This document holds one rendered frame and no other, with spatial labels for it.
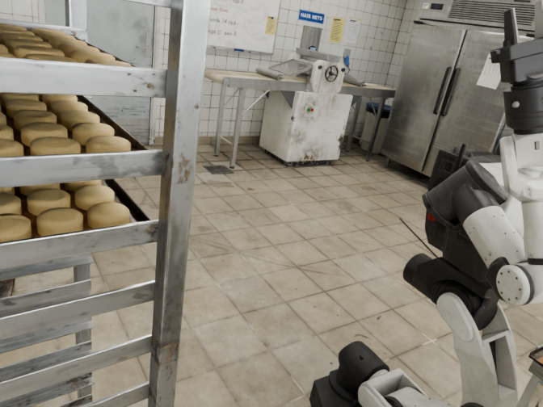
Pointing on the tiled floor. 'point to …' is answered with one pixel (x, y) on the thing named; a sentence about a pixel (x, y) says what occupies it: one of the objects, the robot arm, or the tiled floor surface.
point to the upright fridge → (451, 81)
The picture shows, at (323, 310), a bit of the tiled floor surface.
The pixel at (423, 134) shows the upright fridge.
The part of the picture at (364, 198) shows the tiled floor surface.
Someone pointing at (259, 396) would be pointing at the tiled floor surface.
